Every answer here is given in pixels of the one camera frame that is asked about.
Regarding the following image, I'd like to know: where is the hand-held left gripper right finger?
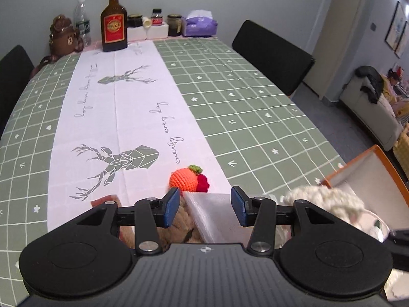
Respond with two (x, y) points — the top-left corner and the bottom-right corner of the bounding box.
(231, 185), (344, 253)

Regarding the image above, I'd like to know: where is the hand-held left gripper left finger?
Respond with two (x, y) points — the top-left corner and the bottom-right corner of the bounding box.
(72, 187), (181, 254)

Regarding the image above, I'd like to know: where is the brown plush toy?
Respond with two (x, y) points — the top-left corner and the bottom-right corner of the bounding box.
(120, 195), (202, 250)

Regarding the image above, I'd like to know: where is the white block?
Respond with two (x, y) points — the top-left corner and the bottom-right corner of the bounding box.
(184, 191), (253, 244)

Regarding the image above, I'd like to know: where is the orange crochet fruit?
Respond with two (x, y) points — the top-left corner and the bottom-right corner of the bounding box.
(169, 165), (211, 194)

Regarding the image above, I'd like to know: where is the pink and cream crochet plush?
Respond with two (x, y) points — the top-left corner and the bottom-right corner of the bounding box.
(283, 185), (392, 241)

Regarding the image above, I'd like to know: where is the orange cardboard box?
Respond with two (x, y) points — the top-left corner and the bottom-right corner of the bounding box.
(321, 145), (409, 231)

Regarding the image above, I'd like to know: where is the reddish brown cloth piece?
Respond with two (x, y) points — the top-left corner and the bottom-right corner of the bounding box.
(90, 196), (118, 208)

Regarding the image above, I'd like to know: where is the green checked tablecloth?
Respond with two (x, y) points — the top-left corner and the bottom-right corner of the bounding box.
(0, 35), (352, 295)

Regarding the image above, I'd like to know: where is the white deer print table runner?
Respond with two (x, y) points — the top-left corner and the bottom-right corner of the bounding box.
(46, 38), (232, 232)

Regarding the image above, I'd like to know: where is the beige sofa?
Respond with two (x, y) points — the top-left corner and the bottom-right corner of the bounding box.
(339, 70), (409, 152)

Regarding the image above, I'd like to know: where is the black chair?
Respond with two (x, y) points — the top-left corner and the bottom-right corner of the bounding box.
(0, 45), (35, 135)
(232, 20), (316, 97)

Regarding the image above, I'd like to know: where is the black jacket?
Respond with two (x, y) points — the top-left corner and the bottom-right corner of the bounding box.
(355, 65), (389, 104)

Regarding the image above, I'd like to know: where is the white box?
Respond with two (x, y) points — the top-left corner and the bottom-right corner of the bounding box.
(127, 24), (169, 41)

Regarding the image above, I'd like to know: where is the purple tissue pack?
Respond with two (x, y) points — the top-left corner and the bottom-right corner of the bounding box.
(182, 9), (218, 37)

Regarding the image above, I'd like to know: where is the brown liquor bottle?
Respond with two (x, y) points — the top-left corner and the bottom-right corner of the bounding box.
(100, 0), (128, 52)

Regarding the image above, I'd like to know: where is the brown bear shaped bottle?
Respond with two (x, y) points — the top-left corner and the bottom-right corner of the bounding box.
(30, 14), (84, 78)

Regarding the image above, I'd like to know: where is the clear water bottle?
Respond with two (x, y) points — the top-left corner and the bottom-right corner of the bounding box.
(73, 0), (92, 47)

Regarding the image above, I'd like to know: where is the cream door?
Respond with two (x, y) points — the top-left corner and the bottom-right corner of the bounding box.
(311, 0), (373, 100)

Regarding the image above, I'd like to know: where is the framed wall picture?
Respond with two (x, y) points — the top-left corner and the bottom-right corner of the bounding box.
(385, 1), (401, 50)
(394, 21), (409, 59)

